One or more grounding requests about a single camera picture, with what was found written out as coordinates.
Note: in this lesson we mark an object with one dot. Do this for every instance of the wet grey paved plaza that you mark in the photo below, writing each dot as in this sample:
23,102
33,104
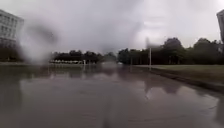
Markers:
100,96

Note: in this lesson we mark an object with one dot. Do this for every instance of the street lamp pole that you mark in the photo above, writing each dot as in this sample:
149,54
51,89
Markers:
149,55

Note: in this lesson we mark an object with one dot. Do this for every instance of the large pale multi-storey building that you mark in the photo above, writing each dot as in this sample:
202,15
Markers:
8,28

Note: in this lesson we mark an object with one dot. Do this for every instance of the row of dark trees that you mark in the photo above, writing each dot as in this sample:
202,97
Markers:
173,51

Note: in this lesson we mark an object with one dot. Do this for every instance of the grass lawn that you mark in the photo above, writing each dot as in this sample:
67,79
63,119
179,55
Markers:
193,70

